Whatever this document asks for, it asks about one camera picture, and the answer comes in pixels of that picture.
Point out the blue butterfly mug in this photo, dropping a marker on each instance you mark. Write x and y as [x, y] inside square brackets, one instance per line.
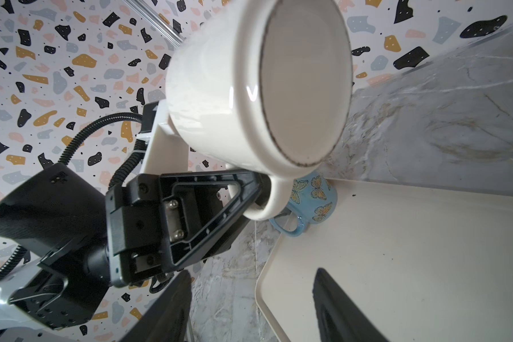
[312, 201]

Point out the white cream mug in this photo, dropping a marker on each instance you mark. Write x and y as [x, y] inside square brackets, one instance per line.
[264, 86]

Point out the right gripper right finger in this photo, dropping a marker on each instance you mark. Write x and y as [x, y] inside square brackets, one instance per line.
[339, 319]

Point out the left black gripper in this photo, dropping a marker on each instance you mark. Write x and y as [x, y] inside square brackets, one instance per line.
[157, 224]

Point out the beige plastic tray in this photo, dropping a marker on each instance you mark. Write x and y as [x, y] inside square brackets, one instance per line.
[422, 264]

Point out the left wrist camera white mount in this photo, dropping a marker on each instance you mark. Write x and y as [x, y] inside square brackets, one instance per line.
[166, 152]

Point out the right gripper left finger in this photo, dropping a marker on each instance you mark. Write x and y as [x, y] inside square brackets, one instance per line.
[167, 319]

